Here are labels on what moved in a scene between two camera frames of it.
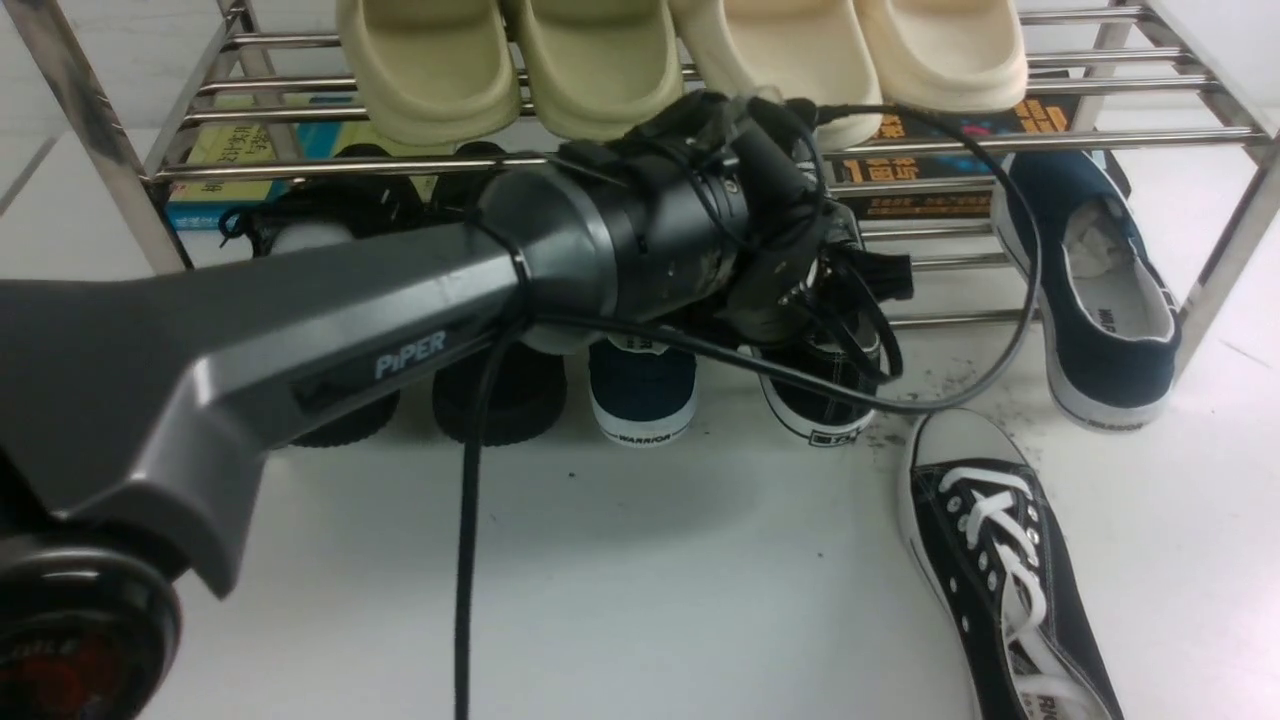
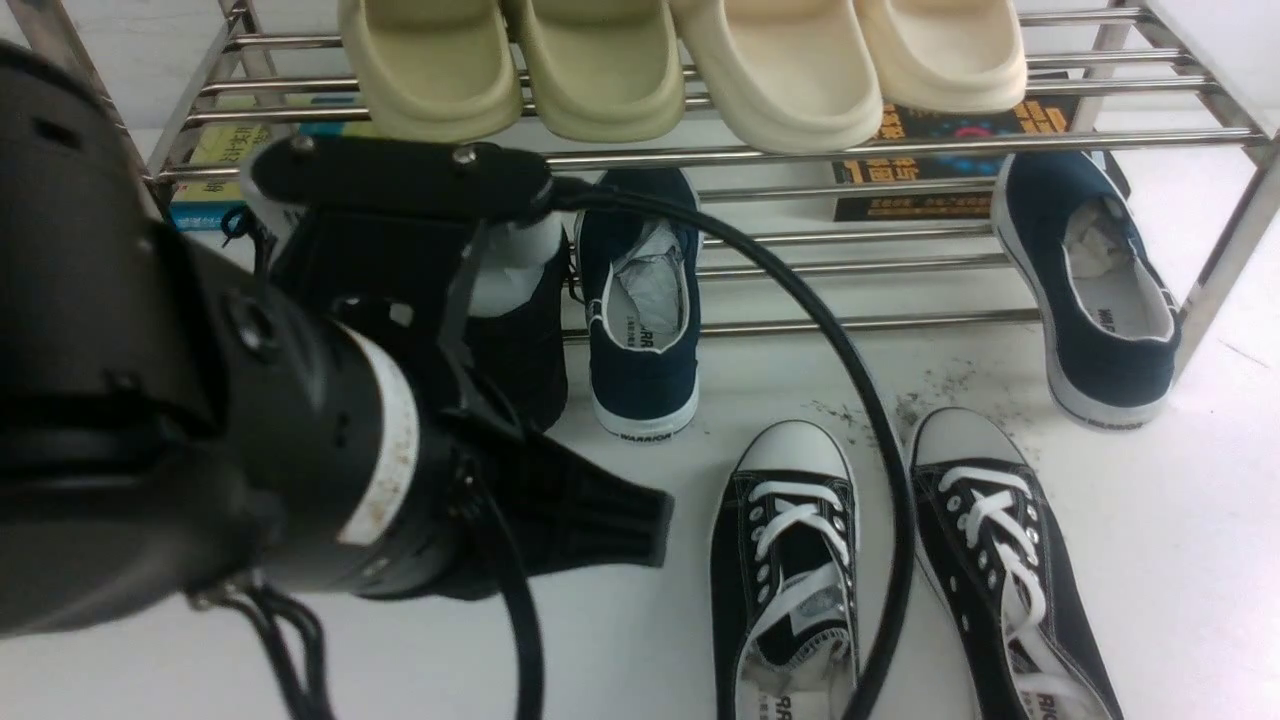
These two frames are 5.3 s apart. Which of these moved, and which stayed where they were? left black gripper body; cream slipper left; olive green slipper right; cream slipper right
Moved: left black gripper body
Stayed: olive green slipper right; cream slipper left; cream slipper right
